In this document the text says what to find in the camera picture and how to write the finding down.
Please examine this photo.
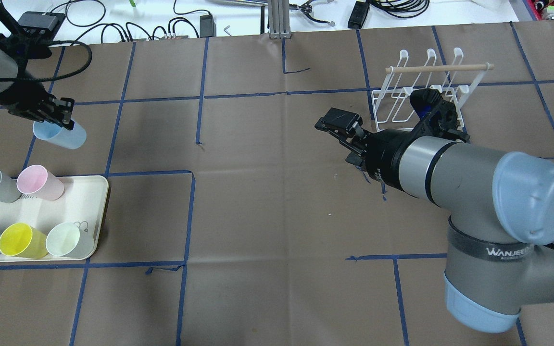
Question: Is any cream plastic tray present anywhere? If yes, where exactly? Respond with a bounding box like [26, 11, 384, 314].
[0, 175, 109, 261]

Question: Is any black power adapter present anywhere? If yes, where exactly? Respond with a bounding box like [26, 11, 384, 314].
[347, 0, 371, 29]

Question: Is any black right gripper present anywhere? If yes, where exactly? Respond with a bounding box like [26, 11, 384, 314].
[315, 108, 403, 185]

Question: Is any pink plastic cup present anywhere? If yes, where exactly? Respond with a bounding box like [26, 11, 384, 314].
[17, 164, 64, 201]

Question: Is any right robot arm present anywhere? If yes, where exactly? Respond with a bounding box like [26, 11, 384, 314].
[315, 88, 554, 333]

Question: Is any aluminium frame post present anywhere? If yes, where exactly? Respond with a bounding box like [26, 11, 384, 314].
[267, 0, 291, 39]

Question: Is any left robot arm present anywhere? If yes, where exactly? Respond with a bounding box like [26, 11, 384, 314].
[0, 44, 75, 131]

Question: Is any white wire cup rack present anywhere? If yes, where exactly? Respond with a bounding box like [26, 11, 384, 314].
[371, 48, 495, 132]

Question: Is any light blue plastic cup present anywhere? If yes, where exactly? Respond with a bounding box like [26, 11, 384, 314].
[32, 121, 87, 149]

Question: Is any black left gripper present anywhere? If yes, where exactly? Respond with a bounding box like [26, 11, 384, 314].
[10, 94, 75, 131]

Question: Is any pale green plastic cup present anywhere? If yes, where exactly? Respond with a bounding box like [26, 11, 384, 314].
[46, 221, 97, 260]

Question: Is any yellow plastic cup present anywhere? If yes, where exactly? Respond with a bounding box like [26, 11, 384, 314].
[0, 222, 48, 259]

